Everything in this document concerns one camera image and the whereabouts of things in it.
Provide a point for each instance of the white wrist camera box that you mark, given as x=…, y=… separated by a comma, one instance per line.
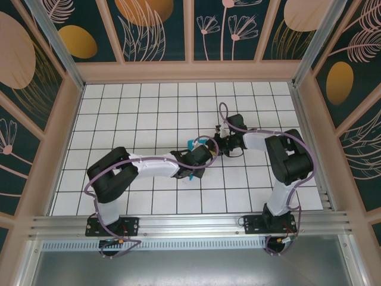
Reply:
x=196, y=144
x=221, y=130

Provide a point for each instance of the orange circle pink leaves panel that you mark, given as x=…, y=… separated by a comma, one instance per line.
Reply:
x=143, y=12

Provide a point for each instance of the long aluminium mounting rail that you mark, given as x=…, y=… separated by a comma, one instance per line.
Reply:
x=190, y=223

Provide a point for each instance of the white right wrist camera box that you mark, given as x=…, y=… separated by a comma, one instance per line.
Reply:
x=221, y=130

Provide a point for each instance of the aluminium table side rail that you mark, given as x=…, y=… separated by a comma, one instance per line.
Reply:
x=313, y=149

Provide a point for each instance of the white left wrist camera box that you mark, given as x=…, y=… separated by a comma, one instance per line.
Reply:
x=196, y=144

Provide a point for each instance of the gold oval wall panel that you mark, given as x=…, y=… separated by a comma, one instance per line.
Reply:
x=77, y=41

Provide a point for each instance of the aluminium frame upright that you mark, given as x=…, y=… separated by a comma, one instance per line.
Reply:
x=25, y=265
x=352, y=262

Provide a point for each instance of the pink fern wall panel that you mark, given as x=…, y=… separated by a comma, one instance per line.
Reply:
x=366, y=155

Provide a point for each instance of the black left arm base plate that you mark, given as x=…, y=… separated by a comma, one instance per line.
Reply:
x=131, y=225

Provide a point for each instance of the blue cloth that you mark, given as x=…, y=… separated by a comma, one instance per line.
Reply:
x=204, y=139

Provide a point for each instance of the gold oval pink fern panel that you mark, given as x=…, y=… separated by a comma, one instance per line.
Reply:
x=339, y=83

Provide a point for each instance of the pink oval gold grass panel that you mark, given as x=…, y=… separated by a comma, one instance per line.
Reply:
x=297, y=15
x=18, y=59

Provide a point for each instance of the single pink flower wall panel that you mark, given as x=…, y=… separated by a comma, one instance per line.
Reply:
x=15, y=149

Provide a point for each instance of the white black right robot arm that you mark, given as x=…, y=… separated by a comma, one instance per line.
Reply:
x=288, y=161

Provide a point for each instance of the aluminium corner post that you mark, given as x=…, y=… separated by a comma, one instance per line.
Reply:
x=315, y=44
x=58, y=44

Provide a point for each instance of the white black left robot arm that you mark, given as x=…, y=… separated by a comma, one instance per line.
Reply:
x=110, y=178

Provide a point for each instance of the pink flowers wall panel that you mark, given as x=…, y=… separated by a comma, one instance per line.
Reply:
x=238, y=29

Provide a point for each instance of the grey metal sheet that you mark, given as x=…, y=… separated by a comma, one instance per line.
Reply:
x=190, y=268

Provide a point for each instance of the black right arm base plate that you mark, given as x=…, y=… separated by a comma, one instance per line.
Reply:
x=253, y=225

